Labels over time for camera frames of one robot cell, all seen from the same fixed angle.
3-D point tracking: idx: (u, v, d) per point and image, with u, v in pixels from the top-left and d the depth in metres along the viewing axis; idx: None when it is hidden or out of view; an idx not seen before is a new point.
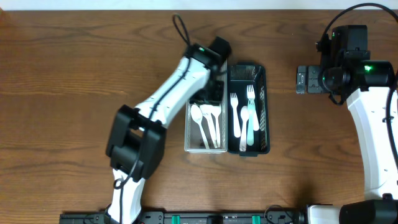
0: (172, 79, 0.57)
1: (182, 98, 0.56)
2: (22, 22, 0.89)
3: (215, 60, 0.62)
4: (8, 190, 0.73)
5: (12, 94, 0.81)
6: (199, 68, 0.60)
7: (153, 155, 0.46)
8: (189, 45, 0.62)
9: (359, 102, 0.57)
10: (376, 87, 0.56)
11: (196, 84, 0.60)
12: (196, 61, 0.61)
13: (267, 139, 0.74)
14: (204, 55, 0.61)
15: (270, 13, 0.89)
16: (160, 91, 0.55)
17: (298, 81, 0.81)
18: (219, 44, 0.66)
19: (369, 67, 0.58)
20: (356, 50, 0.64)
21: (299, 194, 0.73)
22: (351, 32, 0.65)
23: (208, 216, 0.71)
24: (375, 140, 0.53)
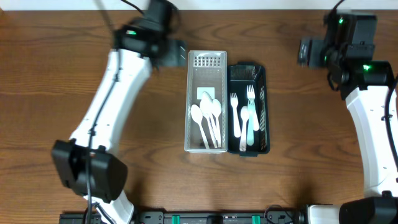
0: (106, 87, 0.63)
1: (122, 104, 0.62)
2: (23, 23, 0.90)
3: (150, 38, 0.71)
4: (8, 189, 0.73)
5: (13, 94, 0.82)
6: (132, 57, 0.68)
7: (105, 182, 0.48)
8: (115, 32, 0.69)
9: (359, 101, 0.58)
10: (375, 86, 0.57)
11: (135, 79, 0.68)
12: (128, 51, 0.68)
13: (267, 139, 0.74)
14: (135, 38, 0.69)
15: (269, 14, 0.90)
16: (94, 109, 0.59)
17: (300, 54, 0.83)
18: (153, 10, 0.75)
19: (368, 67, 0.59)
20: (360, 45, 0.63)
21: (300, 194, 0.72)
22: (357, 24, 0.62)
23: (208, 216, 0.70)
24: (374, 138, 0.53)
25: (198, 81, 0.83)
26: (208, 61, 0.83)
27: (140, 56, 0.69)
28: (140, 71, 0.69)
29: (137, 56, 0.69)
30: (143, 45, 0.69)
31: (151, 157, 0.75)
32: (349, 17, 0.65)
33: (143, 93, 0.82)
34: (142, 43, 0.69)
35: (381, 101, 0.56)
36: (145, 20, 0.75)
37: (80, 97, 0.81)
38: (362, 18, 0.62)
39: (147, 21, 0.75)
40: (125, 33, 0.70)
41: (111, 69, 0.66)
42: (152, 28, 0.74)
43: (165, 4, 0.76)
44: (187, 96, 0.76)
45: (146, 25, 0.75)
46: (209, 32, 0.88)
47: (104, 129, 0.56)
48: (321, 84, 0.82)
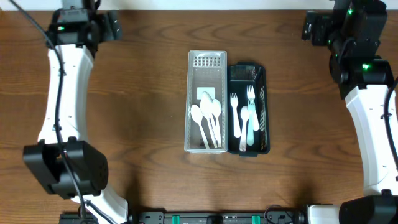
0: (54, 85, 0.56)
1: (78, 94, 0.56)
2: (23, 23, 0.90)
3: (82, 25, 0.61)
4: (8, 190, 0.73)
5: (13, 94, 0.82)
6: (71, 49, 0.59)
7: (87, 170, 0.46)
8: (48, 34, 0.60)
9: (358, 100, 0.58)
10: (374, 85, 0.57)
11: (83, 67, 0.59)
12: (65, 45, 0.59)
13: (267, 139, 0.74)
14: (69, 32, 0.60)
15: (269, 14, 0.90)
16: (49, 109, 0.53)
17: (305, 30, 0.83)
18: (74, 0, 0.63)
19: (367, 66, 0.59)
20: (365, 42, 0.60)
21: (300, 194, 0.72)
22: (366, 21, 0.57)
23: (208, 216, 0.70)
24: (374, 137, 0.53)
25: (198, 81, 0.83)
26: (208, 62, 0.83)
27: (79, 46, 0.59)
28: (85, 59, 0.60)
29: (74, 47, 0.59)
30: (79, 35, 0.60)
31: (151, 157, 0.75)
32: (360, 8, 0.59)
33: (143, 93, 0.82)
34: (78, 33, 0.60)
35: (380, 99, 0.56)
36: (67, 10, 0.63)
37: None
38: (373, 13, 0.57)
39: (68, 12, 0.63)
40: (55, 31, 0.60)
41: (54, 66, 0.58)
42: (78, 18, 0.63)
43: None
44: (187, 96, 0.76)
45: (70, 15, 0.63)
46: (209, 32, 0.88)
47: (66, 122, 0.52)
48: (321, 83, 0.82)
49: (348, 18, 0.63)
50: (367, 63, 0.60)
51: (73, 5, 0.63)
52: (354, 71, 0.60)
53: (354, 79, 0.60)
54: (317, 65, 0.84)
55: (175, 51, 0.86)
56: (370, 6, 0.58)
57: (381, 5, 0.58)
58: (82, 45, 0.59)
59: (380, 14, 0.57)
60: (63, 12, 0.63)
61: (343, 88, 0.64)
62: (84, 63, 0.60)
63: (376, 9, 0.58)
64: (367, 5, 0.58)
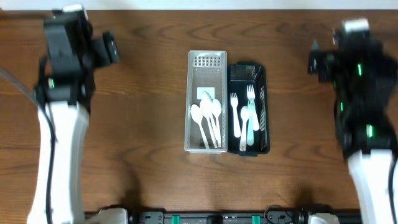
0: (44, 155, 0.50)
1: (71, 168, 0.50)
2: (23, 23, 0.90)
3: (75, 81, 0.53)
4: (7, 190, 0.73)
5: (13, 94, 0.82)
6: (63, 111, 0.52)
7: None
8: (35, 93, 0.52)
9: (359, 168, 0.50)
10: (379, 154, 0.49)
11: (77, 128, 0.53)
12: (56, 106, 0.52)
13: (267, 139, 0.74)
14: (60, 88, 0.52)
15: (269, 13, 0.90)
16: (40, 184, 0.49)
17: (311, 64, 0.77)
18: (60, 44, 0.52)
19: (371, 129, 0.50)
20: (373, 100, 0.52)
21: (300, 194, 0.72)
22: (375, 87, 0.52)
23: (208, 216, 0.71)
24: (376, 216, 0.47)
25: (198, 81, 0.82)
26: (208, 61, 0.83)
27: (72, 104, 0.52)
28: (80, 121, 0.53)
29: (67, 107, 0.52)
30: (73, 91, 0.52)
31: (151, 157, 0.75)
32: (370, 68, 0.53)
33: (143, 93, 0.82)
34: (71, 88, 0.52)
35: (385, 175, 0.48)
36: (56, 59, 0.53)
37: None
38: (384, 77, 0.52)
39: (56, 58, 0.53)
40: (44, 86, 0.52)
41: (43, 129, 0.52)
42: (69, 70, 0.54)
43: (67, 23, 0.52)
44: (187, 96, 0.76)
45: (60, 63, 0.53)
46: (209, 32, 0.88)
47: (61, 204, 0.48)
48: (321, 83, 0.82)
49: (356, 67, 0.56)
50: (371, 124, 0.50)
51: (61, 50, 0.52)
52: (357, 134, 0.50)
53: (357, 145, 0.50)
54: None
55: (175, 51, 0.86)
56: (378, 66, 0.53)
57: (392, 67, 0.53)
58: (75, 103, 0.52)
59: (390, 75, 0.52)
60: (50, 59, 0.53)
61: (346, 149, 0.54)
62: (79, 123, 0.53)
63: (387, 73, 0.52)
64: (377, 63, 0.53)
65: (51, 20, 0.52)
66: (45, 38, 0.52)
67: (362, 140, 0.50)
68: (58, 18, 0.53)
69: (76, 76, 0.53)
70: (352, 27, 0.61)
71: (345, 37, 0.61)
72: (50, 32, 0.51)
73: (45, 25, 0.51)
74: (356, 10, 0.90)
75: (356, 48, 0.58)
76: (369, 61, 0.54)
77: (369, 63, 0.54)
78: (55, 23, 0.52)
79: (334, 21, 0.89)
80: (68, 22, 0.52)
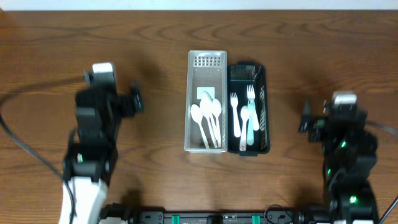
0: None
1: None
2: (23, 23, 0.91)
3: (101, 155, 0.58)
4: (7, 190, 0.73)
5: (13, 94, 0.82)
6: (86, 186, 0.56)
7: None
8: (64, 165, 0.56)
9: None
10: (361, 221, 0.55)
11: (97, 203, 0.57)
12: (79, 179, 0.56)
13: (267, 139, 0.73)
14: (86, 162, 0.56)
15: (268, 14, 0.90)
16: None
17: (302, 124, 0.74)
18: (89, 123, 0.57)
19: (354, 199, 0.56)
20: (356, 175, 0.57)
21: (299, 194, 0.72)
22: (357, 163, 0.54)
23: (208, 216, 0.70)
24: None
25: (198, 81, 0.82)
26: (208, 61, 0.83)
27: (95, 182, 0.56)
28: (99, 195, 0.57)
29: (90, 183, 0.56)
30: (97, 168, 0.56)
31: (151, 157, 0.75)
32: (351, 147, 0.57)
33: (143, 93, 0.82)
34: (96, 165, 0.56)
35: None
36: (86, 132, 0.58)
37: None
38: (362, 153, 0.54)
39: (86, 132, 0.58)
40: (72, 159, 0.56)
41: (66, 201, 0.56)
42: (89, 171, 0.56)
43: (98, 105, 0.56)
44: (187, 96, 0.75)
45: (87, 137, 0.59)
46: (209, 32, 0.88)
47: None
48: (321, 83, 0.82)
49: (339, 150, 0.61)
50: (355, 195, 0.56)
51: (91, 126, 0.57)
52: (343, 204, 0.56)
53: (342, 213, 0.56)
54: (318, 65, 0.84)
55: (175, 51, 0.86)
56: (362, 146, 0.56)
57: (372, 144, 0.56)
58: (97, 180, 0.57)
59: (370, 153, 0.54)
60: (80, 132, 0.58)
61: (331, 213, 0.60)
62: (99, 198, 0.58)
63: (366, 147, 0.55)
64: (359, 141, 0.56)
65: (84, 99, 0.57)
66: (77, 117, 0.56)
67: (346, 206, 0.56)
68: (91, 96, 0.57)
69: (101, 153, 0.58)
70: (341, 101, 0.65)
71: (334, 107, 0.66)
72: (81, 113, 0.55)
73: (78, 106, 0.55)
74: (355, 10, 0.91)
75: (344, 121, 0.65)
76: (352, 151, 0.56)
77: (351, 141, 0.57)
78: (87, 105, 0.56)
79: (333, 21, 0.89)
80: (98, 102, 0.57)
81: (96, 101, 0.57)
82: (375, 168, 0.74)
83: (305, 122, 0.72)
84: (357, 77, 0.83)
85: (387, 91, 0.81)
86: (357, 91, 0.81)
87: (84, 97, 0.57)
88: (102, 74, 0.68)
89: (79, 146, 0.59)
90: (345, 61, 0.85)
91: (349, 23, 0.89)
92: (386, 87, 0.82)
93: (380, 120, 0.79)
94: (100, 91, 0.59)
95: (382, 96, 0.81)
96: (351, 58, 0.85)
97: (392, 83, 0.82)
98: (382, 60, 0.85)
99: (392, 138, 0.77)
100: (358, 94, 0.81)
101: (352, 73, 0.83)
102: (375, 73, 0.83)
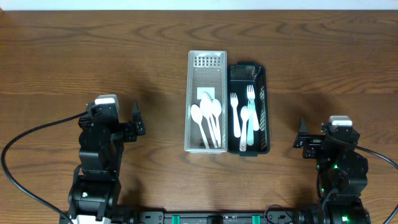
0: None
1: None
2: (23, 23, 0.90)
3: (105, 192, 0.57)
4: (8, 190, 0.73)
5: (12, 94, 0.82)
6: (90, 221, 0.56)
7: None
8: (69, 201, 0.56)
9: None
10: None
11: None
12: (84, 214, 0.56)
13: (267, 139, 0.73)
14: (91, 199, 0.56)
15: (268, 13, 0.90)
16: None
17: (296, 143, 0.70)
18: (92, 163, 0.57)
19: (346, 218, 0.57)
20: (349, 195, 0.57)
21: (299, 193, 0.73)
22: (349, 184, 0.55)
23: (208, 216, 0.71)
24: None
25: (198, 81, 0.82)
26: (208, 62, 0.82)
27: (99, 218, 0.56)
28: None
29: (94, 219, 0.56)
30: (101, 205, 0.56)
31: (151, 157, 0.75)
32: (344, 170, 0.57)
33: (143, 93, 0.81)
34: (100, 202, 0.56)
35: None
36: (89, 168, 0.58)
37: (79, 97, 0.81)
38: (354, 175, 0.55)
39: (89, 170, 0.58)
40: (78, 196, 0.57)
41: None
42: (94, 206, 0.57)
43: (101, 146, 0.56)
44: (187, 96, 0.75)
45: (92, 174, 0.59)
46: (209, 32, 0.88)
47: None
48: (321, 83, 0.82)
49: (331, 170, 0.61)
50: (346, 214, 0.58)
51: (94, 164, 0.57)
52: (335, 223, 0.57)
53: None
54: (317, 65, 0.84)
55: (175, 50, 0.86)
56: (353, 169, 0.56)
57: (364, 166, 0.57)
58: (101, 218, 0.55)
59: (362, 176, 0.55)
60: (84, 170, 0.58)
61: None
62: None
63: (357, 170, 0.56)
64: (351, 165, 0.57)
65: (87, 139, 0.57)
66: (81, 158, 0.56)
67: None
68: (93, 136, 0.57)
69: (106, 190, 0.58)
70: (338, 124, 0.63)
71: (331, 129, 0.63)
72: (85, 155, 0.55)
73: (82, 149, 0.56)
74: (355, 10, 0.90)
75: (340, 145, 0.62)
76: (344, 173, 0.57)
77: (343, 164, 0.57)
78: (90, 147, 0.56)
79: (333, 21, 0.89)
80: (101, 144, 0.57)
81: (99, 141, 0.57)
82: (374, 168, 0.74)
83: (300, 141, 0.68)
84: (357, 77, 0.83)
85: (386, 91, 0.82)
86: (356, 91, 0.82)
87: (87, 137, 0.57)
88: (106, 107, 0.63)
89: (84, 182, 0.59)
90: (344, 61, 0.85)
91: (349, 23, 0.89)
92: (386, 86, 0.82)
93: (380, 121, 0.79)
94: (103, 130, 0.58)
95: (381, 97, 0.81)
96: (351, 58, 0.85)
97: (392, 83, 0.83)
98: (382, 60, 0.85)
99: (391, 138, 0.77)
100: (358, 94, 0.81)
101: (351, 73, 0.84)
102: (375, 73, 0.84)
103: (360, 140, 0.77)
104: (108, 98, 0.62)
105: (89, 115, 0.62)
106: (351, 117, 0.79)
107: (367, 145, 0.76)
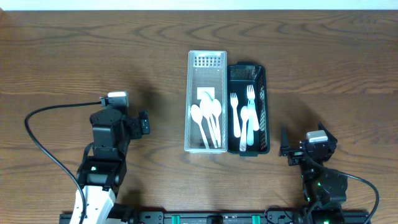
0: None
1: None
2: (23, 23, 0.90)
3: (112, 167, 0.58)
4: (7, 190, 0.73)
5: (12, 94, 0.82)
6: (97, 191, 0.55)
7: None
8: (78, 173, 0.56)
9: None
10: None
11: (104, 210, 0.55)
12: (92, 185, 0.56)
13: (267, 139, 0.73)
14: (99, 172, 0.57)
15: (268, 13, 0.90)
16: None
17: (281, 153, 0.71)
18: (105, 139, 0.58)
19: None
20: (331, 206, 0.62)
21: (299, 193, 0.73)
22: (331, 200, 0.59)
23: (208, 216, 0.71)
24: None
25: (198, 81, 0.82)
26: (208, 61, 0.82)
27: (106, 188, 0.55)
28: (109, 201, 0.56)
29: (101, 189, 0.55)
30: (109, 178, 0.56)
31: (151, 157, 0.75)
32: (326, 188, 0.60)
33: (143, 93, 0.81)
34: (107, 177, 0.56)
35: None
36: (100, 146, 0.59)
37: (80, 98, 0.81)
38: (336, 193, 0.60)
39: (101, 147, 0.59)
40: (86, 170, 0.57)
41: (78, 206, 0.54)
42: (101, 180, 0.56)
43: (114, 123, 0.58)
44: (187, 96, 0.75)
45: (101, 152, 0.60)
46: (209, 32, 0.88)
47: None
48: (321, 83, 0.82)
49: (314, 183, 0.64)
50: (328, 219, 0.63)
51: (104, 140, 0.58)
52: None
53: None
54: (318, 65, 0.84)
55: (175, 50, 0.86)
56: (334, 186, 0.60)
57: (343, 183, 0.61)
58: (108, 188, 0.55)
59: (342, 192, 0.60)
60: (94, 147, 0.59)
61: None
62: (108, 205, 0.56)
63: (339, 187, 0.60)
64: (332, 183, 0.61)
65: (101, 117, 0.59)
66: (93, 134, 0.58)
67: None
68: (106, 114, 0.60)
69: (112, 167, 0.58)
70: (314, 140, 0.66)
71: (308, 145, 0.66)
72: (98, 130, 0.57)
73: (95, 124, 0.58)
74: (356, 9, 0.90)
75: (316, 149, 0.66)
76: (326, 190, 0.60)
77: (326, 182, 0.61)
78: (103, 123, 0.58)
79: (334, 21, 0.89)
80: (114, 121, 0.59)
81: (112, 119, 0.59)
82: (375, 168, 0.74)
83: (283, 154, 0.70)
84: (357, 76, 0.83)
85: (386, 91, 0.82)
86: (356, 91, 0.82)
87: (101, 115, 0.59)
88: (118, 101, 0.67)
89: (94, 160, 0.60)
90: (344, 61, 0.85)
91: (349, 23, 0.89)
92: (386, 86, 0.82)
93: (380, 121, 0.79)
94: (115, 111, 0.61)
95: (381, 97, 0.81)
96: (351, 58, 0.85)
97: (392, 83, 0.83)
98: (382, 60, 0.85)
99: (391, 138, 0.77)
100: (358, 94, 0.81)
101: (352, 73, 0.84)
102: (375, 73, 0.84)
103: (360, 140, 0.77)
104: (120, 93, 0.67)
105: (102, 104, 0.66)
106: (351, 117, 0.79)
107: (368, 145, 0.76)
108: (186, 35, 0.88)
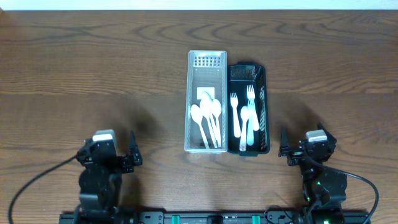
0: None
1: None
2: (22, 22, 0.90)
3: None
4: (8, 190, 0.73)
5: (12, 94, 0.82)
6: None
7: None
8: None
9: None
10: None
11: None
12: None
13: (267, 139, 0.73)
14: None
15: (268, 14, 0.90)
16: None
17: (280, 154, 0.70)
18: (92, 205, 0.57)
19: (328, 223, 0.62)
20: (332, 205, 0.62)
21: (299, 193, 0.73)
22: (330, 200, 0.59)
23: (208, 216, 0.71)
24: None
25: (198, 81, 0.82)
26: (208, 61, 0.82)
27: None
28: None
29: None
30: None
31: (151, 157, 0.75)
32: (326, 186, 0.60)
33: (143, 93, 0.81)
34: None
35: None
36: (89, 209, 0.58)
37: (80, 98, 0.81)
38: (335, 192, 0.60)
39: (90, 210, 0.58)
40: None
41: None
42: None
43: (99, 188, 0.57)
44: (187, 96, 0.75)
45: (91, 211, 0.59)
46: (209, 32, 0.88)
47: None
48: (321, 83, 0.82)
49: (313, 183, 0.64)
50: (328, 218, 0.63)
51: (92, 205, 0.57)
52: None
53: None
54: (318, 65, 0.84)
55: (175, 50, 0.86)
56: (333, 186, 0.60)
57: (343, 182, 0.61)
58: None
59: (341, 191, 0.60)
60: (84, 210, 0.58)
61: None
62: None
63: (338, 186, 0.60)
64: (332, 182, 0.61)
65: (87, 182, 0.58)
66: (81, 201, 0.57)
67: None
68: (93, 177, 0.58)
69: None
70: (314, 139, 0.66)
71: (308, 144, 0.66)
72: (85, 198, 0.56)
73: (81, 191, 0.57)
74: (356, 9, 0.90)
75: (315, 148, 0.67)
76: (326, 189, 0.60)
77: (326, 181, 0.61)
78: (89, 188, 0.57)
79: (334, 21, 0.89)
80: (100, 185, 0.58)
81: (97, 182, 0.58)
82: (375, 168, 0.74)
83: (283, 154, 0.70)
84: (357, 76, 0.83)
85: (386, 91, 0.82)
86: (356, 91, 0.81)
87: (86, 179, 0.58)
88: (102, 144, 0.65)
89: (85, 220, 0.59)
90: (344, 61, 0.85)
91: (350, 23, 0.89)
92: (386, 86, 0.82)
93: (380, 120, 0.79)
94: (101, 171, 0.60)
95: (382, 97, 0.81)
96: (351, 58, 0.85)
97: (391, 83, 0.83)
98: (381, 60, 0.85)
99: (391, 138, 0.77)
100: (358, 94, 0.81)
101: (352, 73, 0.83)
102: (375, 73, 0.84)
103: (360, 140, 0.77)
104: (107, 134, 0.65)
105: (87, 152, 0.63)
106: (351, 117, 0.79)
107: (368, 145, 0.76)
108: (185, 35, 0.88)
